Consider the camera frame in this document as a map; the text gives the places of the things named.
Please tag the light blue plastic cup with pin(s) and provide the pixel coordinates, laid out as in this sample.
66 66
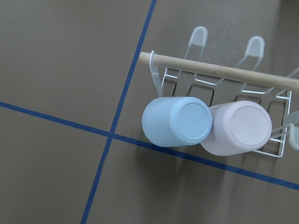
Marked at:
176 121

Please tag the pink plastic cup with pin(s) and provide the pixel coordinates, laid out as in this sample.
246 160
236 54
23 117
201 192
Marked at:
238 127

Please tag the white wire cup rack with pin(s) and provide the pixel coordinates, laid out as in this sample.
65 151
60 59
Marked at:
244 72

